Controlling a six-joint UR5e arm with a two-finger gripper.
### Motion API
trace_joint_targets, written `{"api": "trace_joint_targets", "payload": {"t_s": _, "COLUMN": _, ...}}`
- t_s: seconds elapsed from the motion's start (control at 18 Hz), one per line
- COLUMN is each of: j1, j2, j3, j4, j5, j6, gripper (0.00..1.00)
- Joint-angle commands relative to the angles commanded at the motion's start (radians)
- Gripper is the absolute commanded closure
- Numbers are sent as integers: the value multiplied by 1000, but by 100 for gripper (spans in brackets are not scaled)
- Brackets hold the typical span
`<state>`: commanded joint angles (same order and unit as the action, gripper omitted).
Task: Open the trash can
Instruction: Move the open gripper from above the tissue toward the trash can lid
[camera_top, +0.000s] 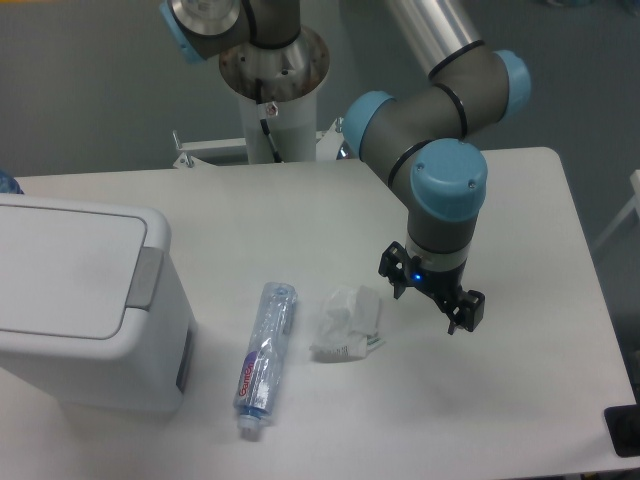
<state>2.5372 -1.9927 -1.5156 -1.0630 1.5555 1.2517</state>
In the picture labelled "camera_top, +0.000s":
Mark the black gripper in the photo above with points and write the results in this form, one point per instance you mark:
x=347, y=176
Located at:
x=438, y=276

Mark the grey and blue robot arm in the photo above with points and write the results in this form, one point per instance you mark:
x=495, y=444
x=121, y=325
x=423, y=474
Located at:
x=417, y=147

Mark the white trash can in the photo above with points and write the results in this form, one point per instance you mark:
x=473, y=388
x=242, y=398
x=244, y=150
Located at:
x=143, y=366

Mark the white trash can lid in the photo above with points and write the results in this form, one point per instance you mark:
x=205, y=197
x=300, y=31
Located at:
x=68, y=272

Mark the crumpled white paper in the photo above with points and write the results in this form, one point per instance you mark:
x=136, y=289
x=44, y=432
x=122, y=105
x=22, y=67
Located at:
x=347, y=325

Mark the crushed clear plastic bottle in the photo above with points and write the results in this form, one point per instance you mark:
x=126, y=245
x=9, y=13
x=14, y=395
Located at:
x=263, y=364

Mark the black device at table edge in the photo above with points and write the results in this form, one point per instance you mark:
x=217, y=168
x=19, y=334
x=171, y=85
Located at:
x=623, y=426

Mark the blue patterned object at left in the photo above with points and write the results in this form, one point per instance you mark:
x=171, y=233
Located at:
x=9, y=185

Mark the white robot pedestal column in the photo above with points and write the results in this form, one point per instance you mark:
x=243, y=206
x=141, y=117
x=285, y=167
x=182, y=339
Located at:
x=277, y=92

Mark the white frame at right edge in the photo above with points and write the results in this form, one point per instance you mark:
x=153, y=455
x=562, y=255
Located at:
x=622, y=223

